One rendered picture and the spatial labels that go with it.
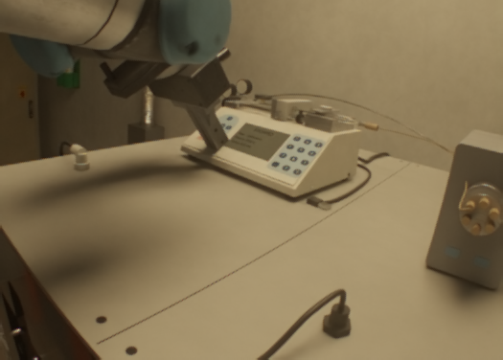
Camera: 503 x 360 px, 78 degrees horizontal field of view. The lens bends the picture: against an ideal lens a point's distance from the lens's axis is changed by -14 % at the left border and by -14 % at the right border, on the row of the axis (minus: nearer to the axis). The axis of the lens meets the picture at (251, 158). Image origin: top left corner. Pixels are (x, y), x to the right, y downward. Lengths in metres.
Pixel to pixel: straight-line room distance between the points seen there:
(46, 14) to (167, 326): 0.20
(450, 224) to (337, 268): 0.11
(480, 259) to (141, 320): 0.29
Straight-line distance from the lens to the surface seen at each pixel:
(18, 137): 3.60
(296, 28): 1.44
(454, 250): 0.36
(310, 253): 0.35
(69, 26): 0.22
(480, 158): 0.33
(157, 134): 2.00
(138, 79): 0.43
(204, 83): 0.44
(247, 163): 0.51
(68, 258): 0.33
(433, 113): 1.23
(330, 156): 0.50
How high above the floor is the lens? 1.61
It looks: 16 degrees down
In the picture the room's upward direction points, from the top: 5 degrees clockwise
